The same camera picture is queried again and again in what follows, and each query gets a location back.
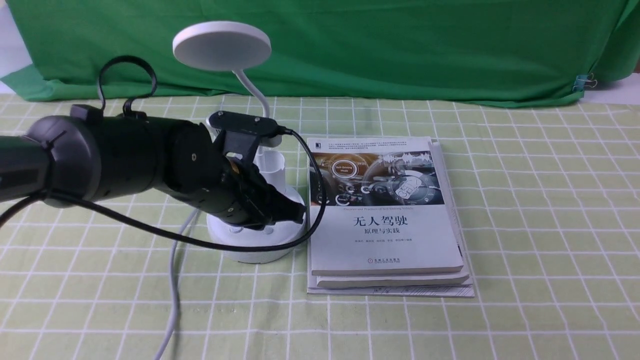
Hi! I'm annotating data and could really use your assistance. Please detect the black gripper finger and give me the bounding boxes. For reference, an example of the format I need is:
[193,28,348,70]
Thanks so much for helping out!
[267,193,306,224]

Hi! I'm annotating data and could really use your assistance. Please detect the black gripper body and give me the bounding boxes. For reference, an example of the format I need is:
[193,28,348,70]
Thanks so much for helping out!
[192,150,275,230]

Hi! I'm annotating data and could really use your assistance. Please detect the white desk lamp with base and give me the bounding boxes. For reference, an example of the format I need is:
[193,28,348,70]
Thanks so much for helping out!
[173,20,306,264]

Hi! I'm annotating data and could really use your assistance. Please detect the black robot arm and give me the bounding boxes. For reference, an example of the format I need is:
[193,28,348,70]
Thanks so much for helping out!
[0,105,306,230]

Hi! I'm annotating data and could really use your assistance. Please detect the top book with car cover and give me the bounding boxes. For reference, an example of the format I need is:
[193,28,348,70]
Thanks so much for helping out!
[307,137,465,277]

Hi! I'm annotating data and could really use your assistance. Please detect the bottom thin booklet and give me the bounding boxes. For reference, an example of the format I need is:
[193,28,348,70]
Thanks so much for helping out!
[307,142,476,299]

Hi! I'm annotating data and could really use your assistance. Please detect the green checkered tablecloth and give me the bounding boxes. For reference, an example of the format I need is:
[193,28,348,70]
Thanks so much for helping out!
[0,97,640,360]

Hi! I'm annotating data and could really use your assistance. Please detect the green backdrop cloth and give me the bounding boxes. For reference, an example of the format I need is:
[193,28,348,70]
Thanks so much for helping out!
[1,0,639,109]

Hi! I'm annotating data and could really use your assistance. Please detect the blue binder clip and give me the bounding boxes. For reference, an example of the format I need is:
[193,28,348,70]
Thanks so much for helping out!
[572,73,598,92]

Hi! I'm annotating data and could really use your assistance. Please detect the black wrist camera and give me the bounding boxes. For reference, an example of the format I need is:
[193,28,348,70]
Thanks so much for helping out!
[206,111,282,164]

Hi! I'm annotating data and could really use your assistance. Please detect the white lamp power cord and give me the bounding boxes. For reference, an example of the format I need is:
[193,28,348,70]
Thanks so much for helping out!
[153,207,202,360]

